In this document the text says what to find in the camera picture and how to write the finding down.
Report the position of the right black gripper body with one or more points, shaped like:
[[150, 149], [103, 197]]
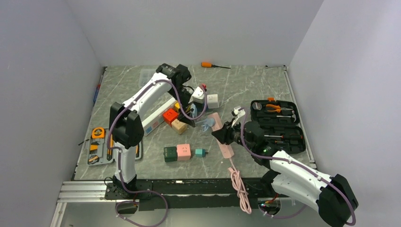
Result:
[[251, 145]]

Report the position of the pink power strip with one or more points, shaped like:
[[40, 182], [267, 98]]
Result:
[[226, 150]]

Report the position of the yellow cube socket adapter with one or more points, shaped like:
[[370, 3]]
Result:
[[176, 107]]

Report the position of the red cube socket adapter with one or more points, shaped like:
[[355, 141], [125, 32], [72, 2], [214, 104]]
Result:
[[170, 115]]

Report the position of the light blue power strip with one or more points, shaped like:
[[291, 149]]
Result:
[[194, 111]]

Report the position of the teal small plug adapter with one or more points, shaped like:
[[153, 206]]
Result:
[[200, 152]]

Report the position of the white cube socket adapter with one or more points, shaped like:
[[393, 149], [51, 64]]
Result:
[[213, 101]]

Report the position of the white power strip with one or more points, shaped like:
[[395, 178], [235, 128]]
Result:
[[155, 119]]

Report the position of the beige cube socket adapter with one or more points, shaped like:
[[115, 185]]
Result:
[[178, 126]]

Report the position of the pink cube socket adapter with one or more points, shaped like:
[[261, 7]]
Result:
[[183, 152]]

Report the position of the dark green cube adapter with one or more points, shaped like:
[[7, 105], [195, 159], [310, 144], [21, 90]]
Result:
[[170, 154]]

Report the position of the blue cube socket adapter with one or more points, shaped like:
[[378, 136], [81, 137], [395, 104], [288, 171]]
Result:
[[201, 106]]

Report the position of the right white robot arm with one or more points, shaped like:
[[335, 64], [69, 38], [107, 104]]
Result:
[[330, 196]]

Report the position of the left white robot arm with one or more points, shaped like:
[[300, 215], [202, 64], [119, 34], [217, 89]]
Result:
[[125, 121]]

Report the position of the black tool case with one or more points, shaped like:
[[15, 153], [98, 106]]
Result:
[[280, 129]]

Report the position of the clear plastic organizer box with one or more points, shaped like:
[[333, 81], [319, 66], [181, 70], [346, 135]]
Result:
[[145, 76]]

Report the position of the orange pliers in case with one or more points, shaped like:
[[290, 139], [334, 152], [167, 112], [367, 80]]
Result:
[[270, 108]]

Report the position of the blue red pen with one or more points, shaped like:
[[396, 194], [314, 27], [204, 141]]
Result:
[[97, 90]]

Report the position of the orange tape measure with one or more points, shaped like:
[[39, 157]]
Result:
[[98, 133]]

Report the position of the grey tool tray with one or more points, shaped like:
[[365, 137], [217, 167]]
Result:
[[98, 152]]

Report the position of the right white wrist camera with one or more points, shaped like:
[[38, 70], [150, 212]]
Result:
[[237, 113]]

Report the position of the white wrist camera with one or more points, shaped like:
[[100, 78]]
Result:
[[237, 113], [199, 96]]

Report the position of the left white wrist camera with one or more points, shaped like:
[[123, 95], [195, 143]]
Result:
[[199, 96]]

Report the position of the orange handled screwdriver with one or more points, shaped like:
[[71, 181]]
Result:
[[210, 65]]

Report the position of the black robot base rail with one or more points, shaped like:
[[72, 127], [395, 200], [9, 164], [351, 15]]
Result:
[[177, 194]]

